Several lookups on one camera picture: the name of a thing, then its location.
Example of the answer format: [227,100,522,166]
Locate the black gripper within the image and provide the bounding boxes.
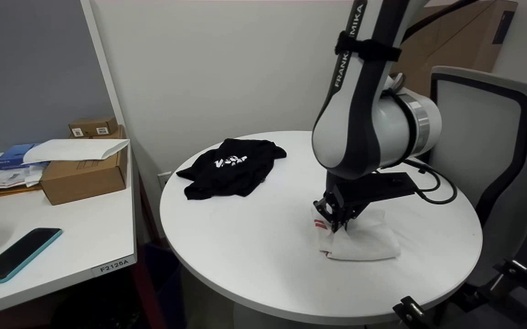
[313,171,417,231]

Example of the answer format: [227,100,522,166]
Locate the white towel red stripes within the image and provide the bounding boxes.
[309,206,401,261]

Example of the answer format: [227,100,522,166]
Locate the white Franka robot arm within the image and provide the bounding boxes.
[311,0,441,231]

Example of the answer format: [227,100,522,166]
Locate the black cloth white print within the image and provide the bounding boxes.
[178,138,287,198]

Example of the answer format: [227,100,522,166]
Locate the black table clamp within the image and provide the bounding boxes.
[393,295,439,329]

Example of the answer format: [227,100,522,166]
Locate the grey mesh office chair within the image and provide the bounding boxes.
[428,65,527,286]

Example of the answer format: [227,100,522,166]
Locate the white office desk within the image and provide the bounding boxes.
[0,155,137,310]

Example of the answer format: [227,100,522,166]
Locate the small cardboard box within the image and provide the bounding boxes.
[68,116,124,138]

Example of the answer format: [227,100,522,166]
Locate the large flat cardboard box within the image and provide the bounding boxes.
[40,145,128,204]

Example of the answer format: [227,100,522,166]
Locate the white paper envelope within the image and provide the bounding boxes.
[24,138,128,164]

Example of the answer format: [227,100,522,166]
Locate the smartphone with blue case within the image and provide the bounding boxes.
[0,226,62,283]

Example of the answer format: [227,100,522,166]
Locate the blue box on desk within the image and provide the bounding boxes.
[0,144,31,169]

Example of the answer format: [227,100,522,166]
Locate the grey desk partition panel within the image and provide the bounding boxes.
[0,0,114,151]

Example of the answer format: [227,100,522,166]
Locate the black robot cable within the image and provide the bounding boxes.
[401,156,459,206]

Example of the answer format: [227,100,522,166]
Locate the brown cardboard sheet on wall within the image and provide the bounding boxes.
[395,0,518,94]

